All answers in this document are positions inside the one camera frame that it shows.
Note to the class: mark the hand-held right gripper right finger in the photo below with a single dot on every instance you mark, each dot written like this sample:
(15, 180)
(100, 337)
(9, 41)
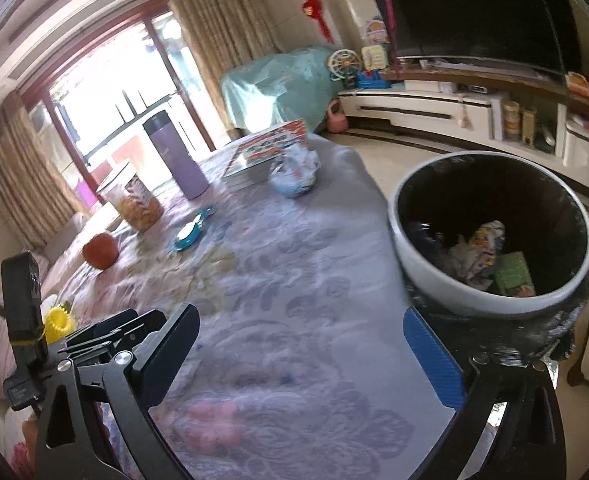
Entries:
(434, 355)

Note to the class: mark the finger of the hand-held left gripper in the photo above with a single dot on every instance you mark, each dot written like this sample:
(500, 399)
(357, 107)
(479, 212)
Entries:
(134, 332)
(107, 325)

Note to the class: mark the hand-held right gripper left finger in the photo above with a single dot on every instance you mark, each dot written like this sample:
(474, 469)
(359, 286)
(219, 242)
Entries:
(169, 355)

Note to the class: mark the printed wrapper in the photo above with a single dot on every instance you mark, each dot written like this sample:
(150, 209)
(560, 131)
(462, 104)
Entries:
(474, 255)

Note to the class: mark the green cardboard box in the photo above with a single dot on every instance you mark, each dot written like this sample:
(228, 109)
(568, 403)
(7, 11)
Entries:
(514, 275)

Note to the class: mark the white rimmed trash bin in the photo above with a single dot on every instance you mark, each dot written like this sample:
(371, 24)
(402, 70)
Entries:
(474, 185)

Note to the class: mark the yellow toy cup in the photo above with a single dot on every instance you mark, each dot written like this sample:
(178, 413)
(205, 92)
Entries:
(57, 322)

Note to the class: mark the orange fruit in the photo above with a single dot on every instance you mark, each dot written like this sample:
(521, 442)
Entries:
(102, 251)

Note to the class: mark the clear snack canister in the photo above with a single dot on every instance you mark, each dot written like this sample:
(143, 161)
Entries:
(137, 205)

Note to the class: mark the short beige curtain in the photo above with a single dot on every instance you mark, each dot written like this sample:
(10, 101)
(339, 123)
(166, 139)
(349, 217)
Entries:
(19, 175)

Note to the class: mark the purple thermos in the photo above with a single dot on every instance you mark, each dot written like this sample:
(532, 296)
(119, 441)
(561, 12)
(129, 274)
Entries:
(179, 160)

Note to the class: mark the crumpled white blue wrapper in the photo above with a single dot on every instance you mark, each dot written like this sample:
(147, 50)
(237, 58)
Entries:
(294, 175)

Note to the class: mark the stack of books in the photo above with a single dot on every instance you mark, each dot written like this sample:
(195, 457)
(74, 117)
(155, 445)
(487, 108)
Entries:
(269, 142)

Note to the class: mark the red framed glass door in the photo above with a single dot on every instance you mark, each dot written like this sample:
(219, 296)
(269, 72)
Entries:
(119, 85)

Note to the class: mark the pink tassel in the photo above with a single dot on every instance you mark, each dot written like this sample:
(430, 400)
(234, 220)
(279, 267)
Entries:
(463, 117)

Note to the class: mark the white remote control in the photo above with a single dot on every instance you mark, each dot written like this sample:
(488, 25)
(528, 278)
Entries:
(549, 137)

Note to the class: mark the wooden house model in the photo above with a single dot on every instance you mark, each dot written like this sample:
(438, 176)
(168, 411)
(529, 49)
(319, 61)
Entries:
(529, 127)

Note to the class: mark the round wooden boxes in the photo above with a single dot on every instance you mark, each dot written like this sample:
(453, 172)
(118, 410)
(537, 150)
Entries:
(511, 120)

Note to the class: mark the white television cabinet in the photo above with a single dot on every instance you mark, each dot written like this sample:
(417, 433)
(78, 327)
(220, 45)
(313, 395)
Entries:
(414, 107)

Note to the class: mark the pink toy kettlebell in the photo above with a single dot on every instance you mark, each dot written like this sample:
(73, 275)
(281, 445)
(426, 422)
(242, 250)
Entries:
(337, 120)

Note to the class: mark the blue toy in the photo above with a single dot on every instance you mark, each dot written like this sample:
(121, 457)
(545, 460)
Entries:
(372, 80)

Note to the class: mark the teal dust cover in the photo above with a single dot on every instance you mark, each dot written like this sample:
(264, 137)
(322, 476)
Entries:
(274, 85)

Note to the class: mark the long beige curtain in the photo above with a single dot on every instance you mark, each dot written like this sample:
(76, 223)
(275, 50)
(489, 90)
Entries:
(219, 45)

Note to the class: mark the green toy radio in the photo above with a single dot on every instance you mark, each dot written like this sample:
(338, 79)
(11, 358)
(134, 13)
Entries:
(374, 57)

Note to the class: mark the toy ferris wheel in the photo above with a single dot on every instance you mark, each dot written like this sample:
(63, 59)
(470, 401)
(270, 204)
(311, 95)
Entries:
(344, 65)

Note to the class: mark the orange toy cash register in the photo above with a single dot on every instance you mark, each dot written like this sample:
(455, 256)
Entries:
(578, 85)

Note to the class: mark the toy house picture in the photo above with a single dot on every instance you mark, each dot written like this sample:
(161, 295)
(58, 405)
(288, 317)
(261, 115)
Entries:
(377, 30)

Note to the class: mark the black television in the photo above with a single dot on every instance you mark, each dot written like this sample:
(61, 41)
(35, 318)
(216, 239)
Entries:
(474, 10)

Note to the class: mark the red hanging decoration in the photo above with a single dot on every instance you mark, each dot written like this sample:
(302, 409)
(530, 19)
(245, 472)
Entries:
(312, 7)

